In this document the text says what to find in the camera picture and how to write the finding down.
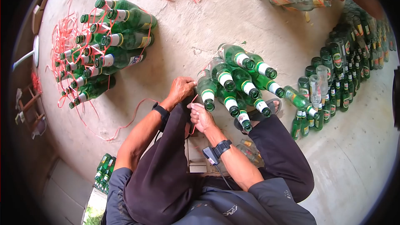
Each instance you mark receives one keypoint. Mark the person's right hand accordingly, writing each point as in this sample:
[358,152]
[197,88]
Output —
[203,118]

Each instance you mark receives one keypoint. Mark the person's left hand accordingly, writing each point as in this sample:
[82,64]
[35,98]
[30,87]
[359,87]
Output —
[181,89]

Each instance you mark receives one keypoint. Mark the person's right fingers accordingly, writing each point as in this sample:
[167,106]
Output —
[193,114]

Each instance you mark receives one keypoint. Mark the person's left fingers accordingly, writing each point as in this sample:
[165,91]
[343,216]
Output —
[190,87]

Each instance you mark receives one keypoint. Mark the black wrist band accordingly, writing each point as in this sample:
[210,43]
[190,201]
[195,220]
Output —
[161,111]
[222,147]

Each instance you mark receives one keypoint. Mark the low wooden stool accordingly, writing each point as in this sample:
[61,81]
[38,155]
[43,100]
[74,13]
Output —
[197,153]

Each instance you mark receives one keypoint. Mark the untied bundle of green bottles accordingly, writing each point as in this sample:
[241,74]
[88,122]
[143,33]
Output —
[240,81]

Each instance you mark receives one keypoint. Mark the person's legs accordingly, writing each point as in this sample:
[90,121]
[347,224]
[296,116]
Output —
[162,168]

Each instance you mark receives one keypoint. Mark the clear bottles with yellow labels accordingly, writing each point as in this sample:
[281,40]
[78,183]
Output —
[250,153]

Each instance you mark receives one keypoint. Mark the green bottle with white neck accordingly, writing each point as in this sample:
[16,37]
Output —
[297,98]

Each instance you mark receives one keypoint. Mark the small cluster of green bottles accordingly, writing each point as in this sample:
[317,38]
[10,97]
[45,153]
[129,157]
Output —
[104,172]

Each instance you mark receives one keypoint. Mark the person's body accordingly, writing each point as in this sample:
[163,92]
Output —
[250,206]

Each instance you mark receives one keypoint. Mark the clear glass bottle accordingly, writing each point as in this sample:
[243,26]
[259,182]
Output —
[315,89]
[322,79]

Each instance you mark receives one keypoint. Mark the white stand fan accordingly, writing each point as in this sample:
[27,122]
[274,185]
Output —
[32,53]

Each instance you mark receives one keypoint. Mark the rows of standing green bottles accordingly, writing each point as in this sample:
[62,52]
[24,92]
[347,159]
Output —
[350,68]

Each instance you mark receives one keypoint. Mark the wooden chair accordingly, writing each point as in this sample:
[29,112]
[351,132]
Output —
[29,106]

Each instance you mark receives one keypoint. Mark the cardboard boxes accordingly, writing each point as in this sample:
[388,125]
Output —
[42,9]

